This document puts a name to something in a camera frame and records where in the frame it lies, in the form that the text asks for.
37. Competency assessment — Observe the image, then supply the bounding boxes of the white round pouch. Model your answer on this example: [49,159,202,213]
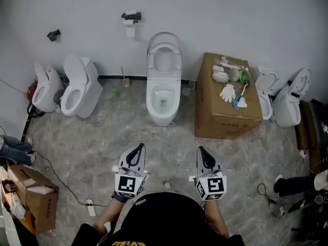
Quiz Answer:
[212,71,230,84]

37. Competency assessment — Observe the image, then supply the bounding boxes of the black looped cable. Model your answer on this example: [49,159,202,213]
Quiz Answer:
[257,182,285,218]

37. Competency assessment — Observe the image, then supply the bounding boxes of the black floor cable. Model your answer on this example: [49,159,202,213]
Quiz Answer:
[32,150,107,208]

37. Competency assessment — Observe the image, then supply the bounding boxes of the person's right forearm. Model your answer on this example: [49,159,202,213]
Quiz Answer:
[204,200,231,238]

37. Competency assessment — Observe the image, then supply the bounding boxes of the white toilet with square tank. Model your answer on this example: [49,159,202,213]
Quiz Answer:
[60,54,104,119]

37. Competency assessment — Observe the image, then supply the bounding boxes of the white toilet lid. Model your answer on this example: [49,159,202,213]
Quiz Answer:
[146,31,183,78]

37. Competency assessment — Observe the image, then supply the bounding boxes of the red container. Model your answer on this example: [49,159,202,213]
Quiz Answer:
[27,82,38,101]

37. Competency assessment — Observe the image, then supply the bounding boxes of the person's black shirt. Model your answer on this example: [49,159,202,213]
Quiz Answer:
[71,192,246,246]

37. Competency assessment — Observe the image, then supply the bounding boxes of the person's beige trousers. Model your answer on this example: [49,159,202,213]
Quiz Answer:
[141,173,172,197]

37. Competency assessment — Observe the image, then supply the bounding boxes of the clear plastic container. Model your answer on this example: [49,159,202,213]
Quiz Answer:
[181,80,197,97]

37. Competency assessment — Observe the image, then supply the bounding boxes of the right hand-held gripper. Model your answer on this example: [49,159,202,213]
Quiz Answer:
[189,146,228,202]

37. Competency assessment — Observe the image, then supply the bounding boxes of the large cardboard box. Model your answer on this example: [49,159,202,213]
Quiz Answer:
[194,52,264,140]

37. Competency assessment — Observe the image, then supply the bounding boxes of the fluffy grey duster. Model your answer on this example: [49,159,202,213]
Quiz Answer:
[228,67,240,82]

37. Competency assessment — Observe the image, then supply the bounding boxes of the egg-shaped white toilet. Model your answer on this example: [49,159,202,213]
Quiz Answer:
[32,62,64,113]

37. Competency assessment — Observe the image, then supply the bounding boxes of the small cardboard box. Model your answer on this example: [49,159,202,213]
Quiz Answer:
[7,164,59,233]

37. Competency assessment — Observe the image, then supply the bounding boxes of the small black wall holder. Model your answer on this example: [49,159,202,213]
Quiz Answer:
[47,29,62,42]

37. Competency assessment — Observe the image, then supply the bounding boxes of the black wristband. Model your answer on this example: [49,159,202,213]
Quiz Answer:
[111,192,129,204]

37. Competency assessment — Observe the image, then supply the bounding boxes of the green cloth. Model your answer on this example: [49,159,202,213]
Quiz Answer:
[238,70,250,84]

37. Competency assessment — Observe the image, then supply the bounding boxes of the person's left forearm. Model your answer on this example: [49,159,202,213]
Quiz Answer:
[92,197,129,237]

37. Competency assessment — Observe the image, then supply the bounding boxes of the toilet brush with holder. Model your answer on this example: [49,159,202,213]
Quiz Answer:
[120,65,131,88]

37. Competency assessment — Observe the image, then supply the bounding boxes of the white handheld sprayer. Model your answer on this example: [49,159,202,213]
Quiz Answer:
[220,56,251,78]

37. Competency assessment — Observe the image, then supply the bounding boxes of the white work glove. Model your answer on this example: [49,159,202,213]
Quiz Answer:
[219,84,236,103]

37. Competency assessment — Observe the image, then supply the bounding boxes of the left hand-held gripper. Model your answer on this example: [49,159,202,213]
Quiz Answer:
[112,142,150,199]

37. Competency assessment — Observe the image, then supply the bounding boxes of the white power strip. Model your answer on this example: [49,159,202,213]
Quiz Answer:
[86,198,97,217]

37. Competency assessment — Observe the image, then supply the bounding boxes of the white bathtub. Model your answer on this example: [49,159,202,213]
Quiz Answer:
[0,186,23,246]

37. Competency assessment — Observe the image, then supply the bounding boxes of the blue handled brush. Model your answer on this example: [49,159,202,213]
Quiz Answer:
[232,80,251,112]

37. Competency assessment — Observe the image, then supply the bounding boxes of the tall white smart toilet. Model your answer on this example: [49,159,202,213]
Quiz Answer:
[273,68,311,128]

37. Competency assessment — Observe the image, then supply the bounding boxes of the white power adapter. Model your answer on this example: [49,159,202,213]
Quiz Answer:
[269,205,285,216]

